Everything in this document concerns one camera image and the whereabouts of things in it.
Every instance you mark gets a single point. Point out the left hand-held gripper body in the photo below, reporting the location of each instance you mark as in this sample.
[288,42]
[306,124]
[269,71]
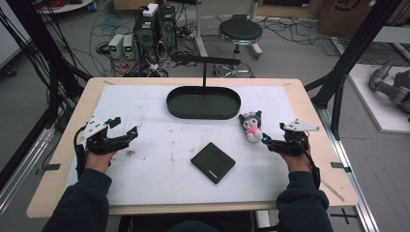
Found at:
[96,141]

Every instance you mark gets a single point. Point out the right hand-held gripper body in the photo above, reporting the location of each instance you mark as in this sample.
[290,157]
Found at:
[295,143]

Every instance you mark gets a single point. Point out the person's left hand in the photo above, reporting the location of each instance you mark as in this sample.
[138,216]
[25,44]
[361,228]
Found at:
[98,161]

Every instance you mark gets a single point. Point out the person's right hand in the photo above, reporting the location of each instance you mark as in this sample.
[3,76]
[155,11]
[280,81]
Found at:
[298,162]

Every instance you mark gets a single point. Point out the plush toy with pink dress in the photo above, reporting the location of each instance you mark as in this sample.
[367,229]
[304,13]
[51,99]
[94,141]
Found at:
[253,127]

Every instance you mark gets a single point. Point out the black tape strip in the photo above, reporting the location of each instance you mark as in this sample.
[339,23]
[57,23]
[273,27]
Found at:
[51,167]
[338,165]

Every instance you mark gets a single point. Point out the white table mat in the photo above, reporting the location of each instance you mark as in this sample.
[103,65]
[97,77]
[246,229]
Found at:
[154,180]

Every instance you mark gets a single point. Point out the black square flat case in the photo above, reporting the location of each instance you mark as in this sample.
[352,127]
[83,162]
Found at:
[213,162]

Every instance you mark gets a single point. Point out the black oval tray with stand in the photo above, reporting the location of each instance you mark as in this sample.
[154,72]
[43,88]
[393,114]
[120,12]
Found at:
[203,104]

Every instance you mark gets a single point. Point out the grey power supply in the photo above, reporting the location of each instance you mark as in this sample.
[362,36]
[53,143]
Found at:
[116,45]
[128,46]

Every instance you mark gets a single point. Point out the white floor platform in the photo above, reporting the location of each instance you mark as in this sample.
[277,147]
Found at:
[370,106]

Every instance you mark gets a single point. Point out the black computer tower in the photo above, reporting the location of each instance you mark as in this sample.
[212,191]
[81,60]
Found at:
[167,27]
[145,37]

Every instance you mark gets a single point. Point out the black round stool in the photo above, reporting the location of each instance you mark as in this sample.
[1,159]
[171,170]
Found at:
[240,31]

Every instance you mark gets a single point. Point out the person's lap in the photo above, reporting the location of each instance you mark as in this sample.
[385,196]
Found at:
[193,226]

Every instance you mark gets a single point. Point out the white box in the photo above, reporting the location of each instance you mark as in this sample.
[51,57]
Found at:
[150,10]

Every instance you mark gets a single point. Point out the cardboard box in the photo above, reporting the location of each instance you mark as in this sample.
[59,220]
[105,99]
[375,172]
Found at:
[351,16]

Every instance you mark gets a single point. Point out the aluminium floor rail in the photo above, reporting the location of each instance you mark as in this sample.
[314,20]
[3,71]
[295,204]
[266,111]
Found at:
[19,170]
[351,180]

